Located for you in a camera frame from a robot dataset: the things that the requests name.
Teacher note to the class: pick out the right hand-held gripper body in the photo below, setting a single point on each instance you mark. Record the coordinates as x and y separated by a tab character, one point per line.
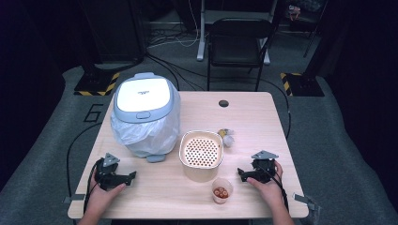
263	170

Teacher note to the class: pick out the beige container with perforated strainer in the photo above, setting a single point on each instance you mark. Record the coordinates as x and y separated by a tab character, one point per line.
201	152

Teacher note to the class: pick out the black stand base hazard stripes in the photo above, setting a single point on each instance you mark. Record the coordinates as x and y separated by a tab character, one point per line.
305	85
95	83

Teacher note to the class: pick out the person's left hand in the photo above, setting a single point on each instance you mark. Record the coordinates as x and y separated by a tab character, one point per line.
101	200

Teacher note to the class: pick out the white plastic trash bag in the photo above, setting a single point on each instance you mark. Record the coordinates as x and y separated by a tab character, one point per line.
144	137

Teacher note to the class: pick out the black folding chair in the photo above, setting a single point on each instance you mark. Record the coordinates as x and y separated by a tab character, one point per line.
237	40

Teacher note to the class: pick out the grey metal table clamp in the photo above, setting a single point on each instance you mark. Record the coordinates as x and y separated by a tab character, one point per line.
75	198
305	200

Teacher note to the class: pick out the clear plastic cup with leftovers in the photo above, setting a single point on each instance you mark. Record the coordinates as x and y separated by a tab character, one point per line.
222	191

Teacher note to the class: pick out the person's right hand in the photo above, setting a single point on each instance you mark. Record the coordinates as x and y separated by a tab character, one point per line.
270	192

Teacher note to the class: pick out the crumpled yellow wrapper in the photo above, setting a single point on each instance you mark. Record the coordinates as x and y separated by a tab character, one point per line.
222	132

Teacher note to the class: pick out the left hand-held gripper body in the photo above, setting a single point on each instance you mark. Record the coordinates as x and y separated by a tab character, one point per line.
106	176

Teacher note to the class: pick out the black cabinet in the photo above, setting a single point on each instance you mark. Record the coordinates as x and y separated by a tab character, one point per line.
115	31

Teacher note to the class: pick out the white grey pedal trash can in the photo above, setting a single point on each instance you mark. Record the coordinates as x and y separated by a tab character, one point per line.
142	97

